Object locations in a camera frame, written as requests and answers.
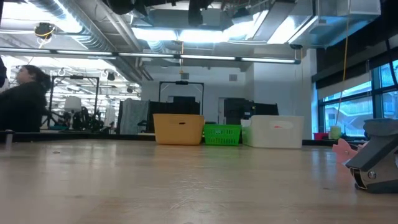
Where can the pink staple remover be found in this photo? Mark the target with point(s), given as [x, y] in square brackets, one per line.
[342, 151]

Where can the black overhead camera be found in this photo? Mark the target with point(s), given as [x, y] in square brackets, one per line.
[195, 14]

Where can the black cabinet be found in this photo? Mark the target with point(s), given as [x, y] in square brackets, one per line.
[242, 109]

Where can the yellow plastic bin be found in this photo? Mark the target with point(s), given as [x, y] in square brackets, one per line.
[177, 130]

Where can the long LED light bar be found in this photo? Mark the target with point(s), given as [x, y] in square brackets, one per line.
[149, 56]

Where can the black background rig frame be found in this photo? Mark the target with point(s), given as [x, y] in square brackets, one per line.
[74, 77]
[182, 82]

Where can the grey hanging cloth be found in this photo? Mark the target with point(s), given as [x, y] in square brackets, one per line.
[133, 116]

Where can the white plastic bin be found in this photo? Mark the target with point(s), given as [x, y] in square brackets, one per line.
[270, 133]

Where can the person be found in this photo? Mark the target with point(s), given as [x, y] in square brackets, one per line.
[21, 105]

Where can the red box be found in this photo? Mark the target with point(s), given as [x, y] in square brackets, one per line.
[320, 136]

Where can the black ceiling device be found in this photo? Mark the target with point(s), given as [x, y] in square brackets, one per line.
[44, 30]

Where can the pale green cup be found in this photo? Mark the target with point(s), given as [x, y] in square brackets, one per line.
[335, 133]

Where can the green plastic basket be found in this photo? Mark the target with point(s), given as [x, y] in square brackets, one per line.
[222, 135]

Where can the silver post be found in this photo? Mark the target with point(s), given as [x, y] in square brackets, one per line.
[8, 137]

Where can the black table frame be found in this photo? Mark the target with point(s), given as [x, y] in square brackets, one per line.
[77, 136]

